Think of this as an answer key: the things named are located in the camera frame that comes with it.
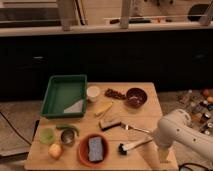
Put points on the blue grey sponge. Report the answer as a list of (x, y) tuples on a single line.
[(95, 149)]

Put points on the green plastic cup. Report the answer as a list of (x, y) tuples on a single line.
[(47, 136)]

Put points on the purple bowl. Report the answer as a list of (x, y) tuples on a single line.
[(136, 97)]

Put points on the grey cloth in tray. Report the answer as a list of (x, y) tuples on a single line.
[(75, 108)]

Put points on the small metal cup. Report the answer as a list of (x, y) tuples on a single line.
[(68, 137)]

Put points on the green plastic tray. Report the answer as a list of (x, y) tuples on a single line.
[(63, 91)]

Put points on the white cup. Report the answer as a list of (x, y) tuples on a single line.
[(93, 93)]

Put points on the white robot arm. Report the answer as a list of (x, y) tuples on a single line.
[(175, 127)]

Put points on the green pepper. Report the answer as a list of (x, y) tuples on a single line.
[(68, 126)]

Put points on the orange bowl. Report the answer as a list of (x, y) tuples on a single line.
[(83, 150)]

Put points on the wooden block eraser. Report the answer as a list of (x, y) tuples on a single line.
[(109, 122)]

